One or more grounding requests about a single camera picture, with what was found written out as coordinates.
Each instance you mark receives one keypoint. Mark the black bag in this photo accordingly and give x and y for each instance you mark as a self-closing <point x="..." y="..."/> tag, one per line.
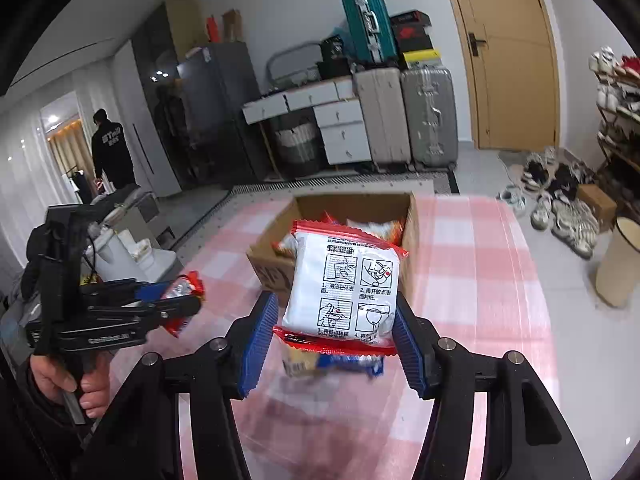
<point x="334" y="69"/>

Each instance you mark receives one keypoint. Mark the tall brown carton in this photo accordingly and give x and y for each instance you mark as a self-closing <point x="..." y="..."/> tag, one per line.
<point x="231" y="25"/>

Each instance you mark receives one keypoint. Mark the shoe rack with shoes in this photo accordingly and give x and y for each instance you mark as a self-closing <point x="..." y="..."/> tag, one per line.
<point x="602" y="60"/>

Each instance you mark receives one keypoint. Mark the white packet with red edges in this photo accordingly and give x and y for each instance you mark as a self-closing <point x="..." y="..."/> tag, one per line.
<point x="340" y="285"/>

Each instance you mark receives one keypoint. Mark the wooden shoe rack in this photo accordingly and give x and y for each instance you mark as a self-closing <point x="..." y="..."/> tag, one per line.
<point x="607" y="135"/>

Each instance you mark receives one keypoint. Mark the grey white side cabinet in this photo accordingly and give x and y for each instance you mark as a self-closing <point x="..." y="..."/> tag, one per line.
<point x="160" y="265"/>

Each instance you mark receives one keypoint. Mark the grey white laundry basket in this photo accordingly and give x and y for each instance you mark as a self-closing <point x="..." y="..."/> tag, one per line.
<point x="295" y="145"/>

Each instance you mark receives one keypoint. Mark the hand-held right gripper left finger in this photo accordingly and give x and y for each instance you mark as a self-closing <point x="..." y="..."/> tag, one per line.
<point x="257" y="345"/>

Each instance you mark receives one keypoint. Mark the person's left hand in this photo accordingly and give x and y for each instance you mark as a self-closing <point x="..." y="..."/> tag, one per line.
<point x="92" y="395"/>

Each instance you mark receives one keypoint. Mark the brown cardboard box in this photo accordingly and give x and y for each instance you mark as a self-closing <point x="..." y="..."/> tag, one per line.
<point x="269" y="271"/>

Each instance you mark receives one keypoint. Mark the pink checked tablecloth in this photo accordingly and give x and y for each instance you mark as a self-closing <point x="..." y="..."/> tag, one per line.
<point x="475" y="260"/>

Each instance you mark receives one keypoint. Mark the red black shoebox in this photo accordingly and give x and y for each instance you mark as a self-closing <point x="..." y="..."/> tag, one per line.
<point x="411" y="37"/>

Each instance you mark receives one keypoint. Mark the small red snack packet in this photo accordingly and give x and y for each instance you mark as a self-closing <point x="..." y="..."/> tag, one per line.
<point x="330" y="218"/>

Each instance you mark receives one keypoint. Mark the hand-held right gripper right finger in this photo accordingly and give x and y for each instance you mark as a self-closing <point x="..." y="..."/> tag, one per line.
<point x="412" y="350"/>

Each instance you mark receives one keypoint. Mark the yellow black shoebox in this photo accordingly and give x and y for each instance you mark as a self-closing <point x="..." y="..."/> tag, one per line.
<point x="421" y="57"/>

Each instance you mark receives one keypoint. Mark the silver suitcase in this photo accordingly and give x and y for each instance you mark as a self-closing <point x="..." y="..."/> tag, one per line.
<point x="430" y="115"/>

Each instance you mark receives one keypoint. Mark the pile of sneakers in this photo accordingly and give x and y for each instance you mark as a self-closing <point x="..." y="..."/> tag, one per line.
<point x="570" y="220"/>

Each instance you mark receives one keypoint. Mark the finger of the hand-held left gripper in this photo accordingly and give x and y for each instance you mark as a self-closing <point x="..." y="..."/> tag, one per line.
<point x="170" y="312"/>
<point x="152" y="291"/>

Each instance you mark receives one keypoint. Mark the dark glass wardrobe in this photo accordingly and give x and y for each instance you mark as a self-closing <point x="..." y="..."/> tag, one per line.
<point x="160" y="50"/>

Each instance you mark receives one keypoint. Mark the dark grey fridge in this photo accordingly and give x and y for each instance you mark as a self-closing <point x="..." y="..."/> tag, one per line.
<point x="215" y="110"/>

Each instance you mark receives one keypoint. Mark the oval mirror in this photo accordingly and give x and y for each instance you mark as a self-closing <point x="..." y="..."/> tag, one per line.
<point x="290" y="65"/>

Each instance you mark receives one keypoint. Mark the grey door mat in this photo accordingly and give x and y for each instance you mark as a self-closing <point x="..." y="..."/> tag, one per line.
<point x="512" y="157"/>

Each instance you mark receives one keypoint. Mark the white desk with drawers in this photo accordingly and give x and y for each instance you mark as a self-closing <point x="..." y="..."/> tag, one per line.
<point x="342" y="130"/>

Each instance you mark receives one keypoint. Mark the cream trash bin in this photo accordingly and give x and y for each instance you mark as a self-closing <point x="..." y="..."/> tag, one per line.
<point x="617" y="270"/>

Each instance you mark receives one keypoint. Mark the black printed box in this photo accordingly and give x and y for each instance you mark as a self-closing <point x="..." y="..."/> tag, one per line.
<point x="332" y="50"/>

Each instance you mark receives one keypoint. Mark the red silver snack packet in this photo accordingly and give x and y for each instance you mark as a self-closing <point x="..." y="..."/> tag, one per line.
<point x="182" y="287"/>

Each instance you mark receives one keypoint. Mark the teal suitcase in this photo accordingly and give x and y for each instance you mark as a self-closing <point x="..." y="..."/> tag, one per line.
<point x="367" y="25"/>

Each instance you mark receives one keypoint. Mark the orange white crisp bag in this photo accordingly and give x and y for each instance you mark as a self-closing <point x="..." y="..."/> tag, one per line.
<point x="375" y="229"/>

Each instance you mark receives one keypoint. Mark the white jug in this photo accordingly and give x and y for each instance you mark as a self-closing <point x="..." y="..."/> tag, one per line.
<point x="112" y="255"/>

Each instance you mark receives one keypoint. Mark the blue white snack packet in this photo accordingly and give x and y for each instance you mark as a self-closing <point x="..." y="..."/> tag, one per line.
<point x="350" y="364"/>

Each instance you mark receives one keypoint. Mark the beige suitcase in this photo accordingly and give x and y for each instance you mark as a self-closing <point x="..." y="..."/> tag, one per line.
<point x="382" y="115"/>

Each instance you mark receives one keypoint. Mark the small brown carton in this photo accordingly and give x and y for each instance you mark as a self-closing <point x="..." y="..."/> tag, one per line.
<point x="597" y="205"/>

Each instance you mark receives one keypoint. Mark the wooden door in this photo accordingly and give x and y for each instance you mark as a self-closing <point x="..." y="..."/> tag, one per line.
<point x="505" y="60"/>

